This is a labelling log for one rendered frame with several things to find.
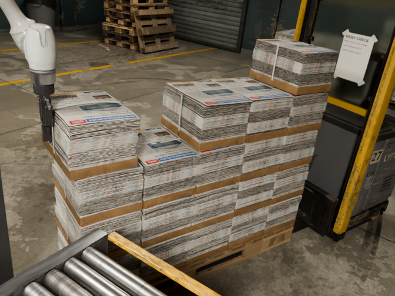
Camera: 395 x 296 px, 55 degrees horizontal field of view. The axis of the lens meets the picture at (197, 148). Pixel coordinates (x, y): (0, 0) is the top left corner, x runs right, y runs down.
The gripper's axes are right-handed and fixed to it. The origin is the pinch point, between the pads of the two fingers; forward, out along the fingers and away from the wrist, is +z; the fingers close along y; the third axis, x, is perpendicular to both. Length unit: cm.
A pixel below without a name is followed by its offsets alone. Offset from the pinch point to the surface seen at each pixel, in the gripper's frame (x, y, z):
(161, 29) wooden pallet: -375, 560, 54
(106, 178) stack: -17.4, -18.9, 15.2
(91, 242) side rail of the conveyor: 1, -53, 16
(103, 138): -16.2, -18.7, -2.6
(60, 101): -7.8, 6.2, -10.0
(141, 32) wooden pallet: -315, 532, 56
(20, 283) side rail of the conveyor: 24, -60, 16
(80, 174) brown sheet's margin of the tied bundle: -6.5, -19.5, 10.5
